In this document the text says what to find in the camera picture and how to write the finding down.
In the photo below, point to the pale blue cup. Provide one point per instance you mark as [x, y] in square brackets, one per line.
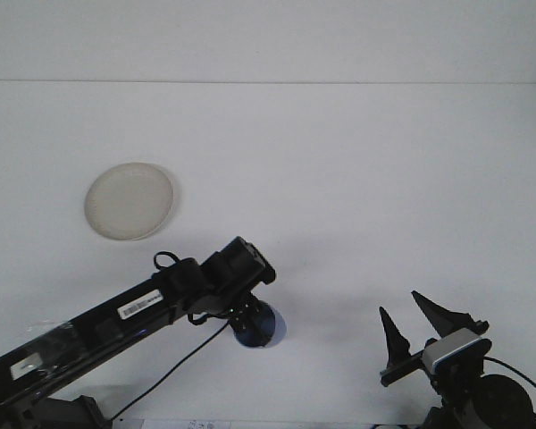
[277, 328]

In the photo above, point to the pale round plate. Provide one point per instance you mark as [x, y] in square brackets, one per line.
[129, 203]

